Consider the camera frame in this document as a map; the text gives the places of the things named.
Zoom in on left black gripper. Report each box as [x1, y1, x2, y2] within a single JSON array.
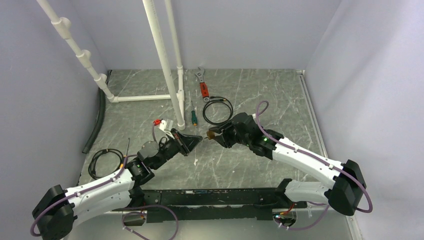
[[152, 127, 203, 170]]

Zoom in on small brass padlock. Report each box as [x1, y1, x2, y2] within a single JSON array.
[[206, 130, 216, 140]]

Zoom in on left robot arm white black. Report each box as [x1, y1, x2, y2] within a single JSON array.
[[30, 128, 203, 240]]

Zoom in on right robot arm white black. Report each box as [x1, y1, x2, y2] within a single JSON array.
[[206, 112, 369, 216]]

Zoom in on black foam tube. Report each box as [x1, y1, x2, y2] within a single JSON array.
[[82, 88, 106, 154]]

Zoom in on green handle screwdriver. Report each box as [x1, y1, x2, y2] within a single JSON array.
[[190, 100, 198, 126]]

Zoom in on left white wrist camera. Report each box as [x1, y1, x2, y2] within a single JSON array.
[[153, 118, 174, 138]]

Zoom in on coiled black cable right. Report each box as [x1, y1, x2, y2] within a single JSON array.
[[202, 96, 234, 126]]

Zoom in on coiled black cable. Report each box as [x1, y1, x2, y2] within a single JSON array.
[[202, 96, 234, 126], [87, 148, 125, 180]]

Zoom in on white pvc pipe frame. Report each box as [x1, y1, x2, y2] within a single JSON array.
[[37, 0, 186, 130]]

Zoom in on red handle adjustable wrench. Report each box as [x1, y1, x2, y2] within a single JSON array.
[[195, 66, 210, 102]]

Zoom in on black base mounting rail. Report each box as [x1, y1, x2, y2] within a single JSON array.
[[121, 187, 308, 223]]

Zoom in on coiled black cable left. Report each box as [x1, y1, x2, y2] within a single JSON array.
[[87, 148, 125, 180]]

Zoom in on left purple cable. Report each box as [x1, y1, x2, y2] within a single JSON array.
[[30, 125, 180, 240]]

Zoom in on purple cable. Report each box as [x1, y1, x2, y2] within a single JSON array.
[[30, 125, 180, 240], [255, 100, 374, 232]]

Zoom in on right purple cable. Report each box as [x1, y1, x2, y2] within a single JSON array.
[[255, 100, 374, 232]]

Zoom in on aluminium rail right edge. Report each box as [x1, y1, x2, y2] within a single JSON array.
[[296, 70, 363, 240]]

